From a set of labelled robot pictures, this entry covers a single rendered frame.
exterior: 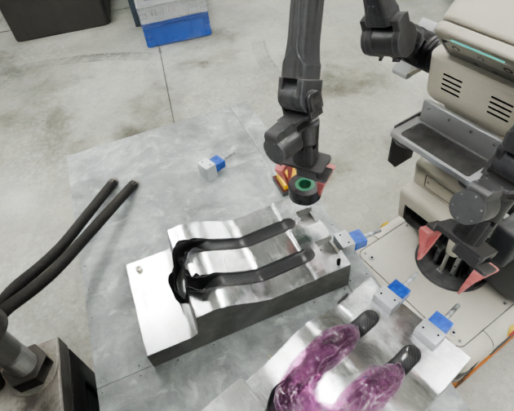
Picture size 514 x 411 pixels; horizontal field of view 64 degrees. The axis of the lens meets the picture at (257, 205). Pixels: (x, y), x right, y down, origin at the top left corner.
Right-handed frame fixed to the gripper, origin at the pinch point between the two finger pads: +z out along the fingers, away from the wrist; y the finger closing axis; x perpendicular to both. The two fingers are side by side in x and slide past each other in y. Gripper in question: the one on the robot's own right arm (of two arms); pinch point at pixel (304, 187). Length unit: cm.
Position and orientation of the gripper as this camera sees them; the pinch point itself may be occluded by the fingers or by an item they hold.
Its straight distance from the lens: 99.7
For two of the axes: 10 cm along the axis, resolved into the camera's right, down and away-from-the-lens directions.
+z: 0.7, 6.7, 7.4
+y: 8.8, 3.0, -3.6
